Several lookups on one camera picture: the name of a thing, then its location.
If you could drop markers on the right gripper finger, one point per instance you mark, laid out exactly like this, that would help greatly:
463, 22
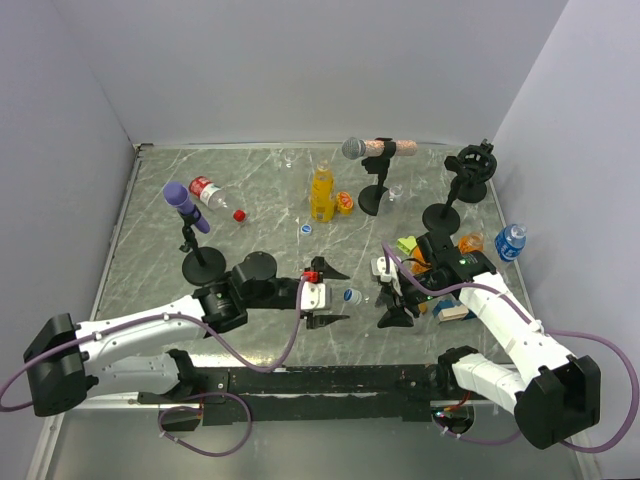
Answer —
386, 297
396, 317

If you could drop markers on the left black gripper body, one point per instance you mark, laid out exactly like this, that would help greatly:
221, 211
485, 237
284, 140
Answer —
281, 296

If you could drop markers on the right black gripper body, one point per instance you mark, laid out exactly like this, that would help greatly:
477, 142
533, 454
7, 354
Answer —
412, 295

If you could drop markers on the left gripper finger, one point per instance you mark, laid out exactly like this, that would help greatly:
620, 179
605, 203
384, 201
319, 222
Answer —
313, 321
324, 270

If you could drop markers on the yellow juice bottle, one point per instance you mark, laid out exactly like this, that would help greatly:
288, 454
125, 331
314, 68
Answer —
322, 200

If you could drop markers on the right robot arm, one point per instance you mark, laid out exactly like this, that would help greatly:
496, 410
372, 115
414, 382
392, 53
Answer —
551, 393

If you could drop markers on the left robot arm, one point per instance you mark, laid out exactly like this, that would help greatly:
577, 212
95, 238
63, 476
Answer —
69, 362

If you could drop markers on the blue label water bottle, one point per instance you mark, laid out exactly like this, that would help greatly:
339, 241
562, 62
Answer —
510, 242

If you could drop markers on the small clear open bottle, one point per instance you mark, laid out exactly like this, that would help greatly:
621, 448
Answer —
395, 193

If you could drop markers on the clear bottle red cap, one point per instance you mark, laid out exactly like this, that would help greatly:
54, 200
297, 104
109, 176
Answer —
217, 200

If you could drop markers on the blue white block toy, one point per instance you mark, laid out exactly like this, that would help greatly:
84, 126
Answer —
451, 310

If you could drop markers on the green toy block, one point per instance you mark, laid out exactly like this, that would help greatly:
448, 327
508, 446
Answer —
407, 244

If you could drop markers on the yellow red toy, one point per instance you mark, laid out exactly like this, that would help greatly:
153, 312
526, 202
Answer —
344, 203

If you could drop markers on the center black microphone stand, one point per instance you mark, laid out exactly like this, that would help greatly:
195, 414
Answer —
369, 197

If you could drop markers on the black microphone stand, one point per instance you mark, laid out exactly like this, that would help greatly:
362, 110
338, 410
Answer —
202, 265
369, 197
473, 167

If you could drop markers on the left black microphone stand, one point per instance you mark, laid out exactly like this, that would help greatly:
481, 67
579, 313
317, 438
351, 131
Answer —
202, 265

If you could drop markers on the small black stand base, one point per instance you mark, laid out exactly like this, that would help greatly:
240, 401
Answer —
472, 193

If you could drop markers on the silver head pink microphone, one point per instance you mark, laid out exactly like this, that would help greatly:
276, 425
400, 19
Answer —
354, 148

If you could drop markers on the right black microphone stand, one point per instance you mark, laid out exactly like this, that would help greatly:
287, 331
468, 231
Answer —
473, 167

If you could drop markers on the purple microphone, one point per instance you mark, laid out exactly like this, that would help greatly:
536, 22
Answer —
177, 196

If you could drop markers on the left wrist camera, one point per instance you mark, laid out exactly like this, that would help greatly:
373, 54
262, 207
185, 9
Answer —
316, 294

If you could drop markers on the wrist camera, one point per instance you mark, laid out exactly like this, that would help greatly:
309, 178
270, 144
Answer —
385, 272
316, 294

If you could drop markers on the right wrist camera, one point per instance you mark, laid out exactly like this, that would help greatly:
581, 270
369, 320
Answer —
385, 272

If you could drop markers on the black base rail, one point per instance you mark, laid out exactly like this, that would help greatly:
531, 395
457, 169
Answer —
305, 393

